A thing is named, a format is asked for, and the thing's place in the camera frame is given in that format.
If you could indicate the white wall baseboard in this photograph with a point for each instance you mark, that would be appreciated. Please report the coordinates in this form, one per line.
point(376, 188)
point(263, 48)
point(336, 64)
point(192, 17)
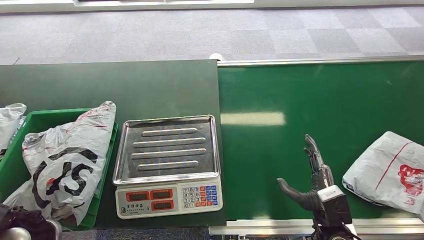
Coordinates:
point(331, 2)

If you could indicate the green plastic crate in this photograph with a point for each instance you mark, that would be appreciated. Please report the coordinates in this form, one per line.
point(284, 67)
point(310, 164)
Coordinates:
point(109, 159)

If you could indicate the white round roller cap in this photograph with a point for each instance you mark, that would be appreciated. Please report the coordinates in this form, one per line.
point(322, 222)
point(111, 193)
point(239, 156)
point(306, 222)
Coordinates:
point(216, 55)

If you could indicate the grey poly bag red print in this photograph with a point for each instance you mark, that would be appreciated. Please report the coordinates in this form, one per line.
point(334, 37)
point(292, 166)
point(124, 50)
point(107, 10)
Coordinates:
point(381, 165)

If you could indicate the green conveyor belt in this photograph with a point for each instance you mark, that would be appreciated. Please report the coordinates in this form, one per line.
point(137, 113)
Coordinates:
point(265, 92)

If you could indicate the crumpled grey poly bag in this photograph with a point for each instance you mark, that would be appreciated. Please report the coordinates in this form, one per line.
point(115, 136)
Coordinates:
point(8, 122)

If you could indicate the grey poly bag black letters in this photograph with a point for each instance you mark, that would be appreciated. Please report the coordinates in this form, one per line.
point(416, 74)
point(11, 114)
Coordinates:
point(66, 149)

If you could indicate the aluminium conveyor rail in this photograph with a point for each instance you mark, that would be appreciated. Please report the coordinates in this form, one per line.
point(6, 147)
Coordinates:
point(314, 61)
point(265, 228)

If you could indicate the white electronic scale steel tray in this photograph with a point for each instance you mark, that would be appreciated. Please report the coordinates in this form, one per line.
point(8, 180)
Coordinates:
point(172, 149)

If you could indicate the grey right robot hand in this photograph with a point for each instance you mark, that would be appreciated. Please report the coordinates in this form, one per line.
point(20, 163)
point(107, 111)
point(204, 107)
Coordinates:
point(314, 198)

